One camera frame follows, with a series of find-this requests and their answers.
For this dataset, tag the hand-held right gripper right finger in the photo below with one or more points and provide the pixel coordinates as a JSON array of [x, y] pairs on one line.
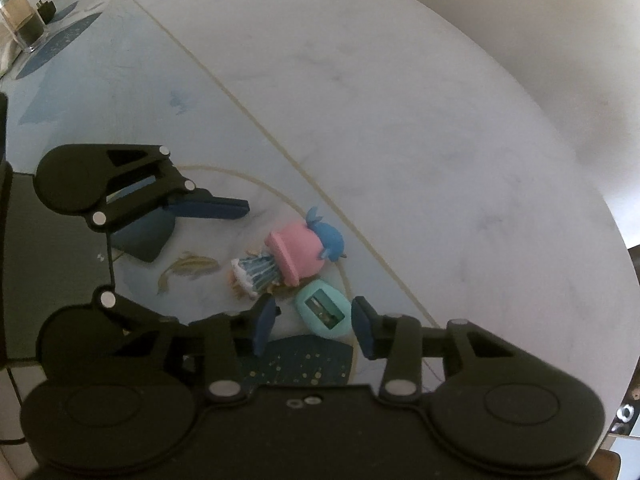
[[362, 331]]

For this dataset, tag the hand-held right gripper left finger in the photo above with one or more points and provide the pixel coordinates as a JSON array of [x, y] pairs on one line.
[[264, 329]]

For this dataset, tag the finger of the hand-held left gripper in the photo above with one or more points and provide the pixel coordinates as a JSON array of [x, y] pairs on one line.
[[135, 316], [210, 208]]

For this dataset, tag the teal pencil sharpener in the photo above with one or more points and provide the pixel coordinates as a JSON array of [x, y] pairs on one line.
[[320, 290]]

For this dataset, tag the pink blue figure toy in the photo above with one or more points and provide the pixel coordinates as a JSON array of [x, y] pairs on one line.
[[295, 255]]

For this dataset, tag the light blue printed table mat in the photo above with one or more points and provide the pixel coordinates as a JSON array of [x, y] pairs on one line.
[[125, 85]]

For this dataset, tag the glass cup with dark liquid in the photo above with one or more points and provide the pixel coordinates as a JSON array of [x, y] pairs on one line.
[[25, 20]]

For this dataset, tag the small black plug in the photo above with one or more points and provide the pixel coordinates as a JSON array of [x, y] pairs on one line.
[[46, 11]]

